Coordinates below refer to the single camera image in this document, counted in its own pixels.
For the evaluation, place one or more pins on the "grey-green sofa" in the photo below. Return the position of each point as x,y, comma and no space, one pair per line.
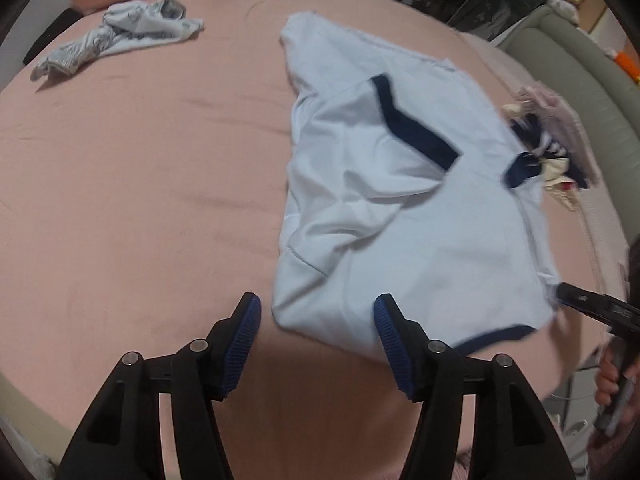
590,75

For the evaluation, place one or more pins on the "pile of folded clothes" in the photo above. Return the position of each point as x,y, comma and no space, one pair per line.
557,170

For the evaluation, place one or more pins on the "crumpled pale printed garment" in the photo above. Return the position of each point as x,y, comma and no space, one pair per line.
135,30

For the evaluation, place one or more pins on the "white plush toy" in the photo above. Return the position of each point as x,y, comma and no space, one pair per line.
562,5

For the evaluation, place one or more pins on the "orange carrot plush toy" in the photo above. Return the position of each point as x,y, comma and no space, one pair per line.
629,66

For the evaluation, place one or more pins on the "white navy-trimmed t-shirt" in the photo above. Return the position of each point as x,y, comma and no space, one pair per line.
400,240

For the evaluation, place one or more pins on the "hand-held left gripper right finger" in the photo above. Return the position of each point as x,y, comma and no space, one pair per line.
392,345

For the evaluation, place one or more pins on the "person's right hand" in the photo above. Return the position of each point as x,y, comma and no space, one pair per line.
606,377

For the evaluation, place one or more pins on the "person's right forearm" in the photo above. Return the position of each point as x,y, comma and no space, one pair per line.
617,460

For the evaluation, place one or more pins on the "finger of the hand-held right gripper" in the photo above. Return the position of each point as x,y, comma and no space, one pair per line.
580,301

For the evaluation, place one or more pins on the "folded pink printed garment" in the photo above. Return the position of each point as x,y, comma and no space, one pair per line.
570,120

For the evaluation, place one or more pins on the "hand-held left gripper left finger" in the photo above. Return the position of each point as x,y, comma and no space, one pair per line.
242,345

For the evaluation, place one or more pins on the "pink bed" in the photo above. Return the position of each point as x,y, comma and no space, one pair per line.
140,170

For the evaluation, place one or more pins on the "glass-door wardrobe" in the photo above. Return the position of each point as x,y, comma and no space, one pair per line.
480,0

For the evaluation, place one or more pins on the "folded navy striped garment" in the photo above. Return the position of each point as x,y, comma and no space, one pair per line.
522,170

